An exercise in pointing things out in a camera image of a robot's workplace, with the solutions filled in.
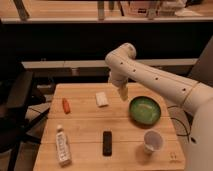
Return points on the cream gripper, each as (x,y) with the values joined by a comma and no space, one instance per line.
(122,90)

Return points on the white sponge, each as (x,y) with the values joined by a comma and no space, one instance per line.
(101,99)

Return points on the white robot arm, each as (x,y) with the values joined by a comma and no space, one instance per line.
(192,96)

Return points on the green ceramic bowl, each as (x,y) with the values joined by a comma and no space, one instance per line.
(144,110)

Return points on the black remote control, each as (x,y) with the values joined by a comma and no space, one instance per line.
(107,143)

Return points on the orange carrot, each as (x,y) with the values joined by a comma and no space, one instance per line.
(66,106)

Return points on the clear plastic cup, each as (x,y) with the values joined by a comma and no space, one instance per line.
(153,141)

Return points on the white plastic bottle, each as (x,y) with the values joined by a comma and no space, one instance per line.
(62,147)

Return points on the black office chair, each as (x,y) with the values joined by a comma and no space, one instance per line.
(17,92)

